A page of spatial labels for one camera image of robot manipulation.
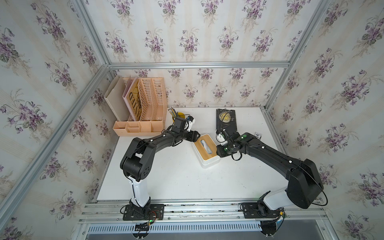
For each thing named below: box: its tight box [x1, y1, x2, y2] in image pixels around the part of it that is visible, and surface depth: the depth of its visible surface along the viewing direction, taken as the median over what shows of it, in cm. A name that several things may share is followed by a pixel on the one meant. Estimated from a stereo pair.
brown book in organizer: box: [122, 77, 143, 122], surface depth 97 cm
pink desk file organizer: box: [113, 77, 168, 137], surface depth 104 cm
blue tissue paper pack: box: [200, 139, 212, 154], surface depth 90 cm
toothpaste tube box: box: [255, 131, 262, 140], surface depth 103 cm
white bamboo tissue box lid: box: [194, 134, 218, 161], surface depth 90 cm
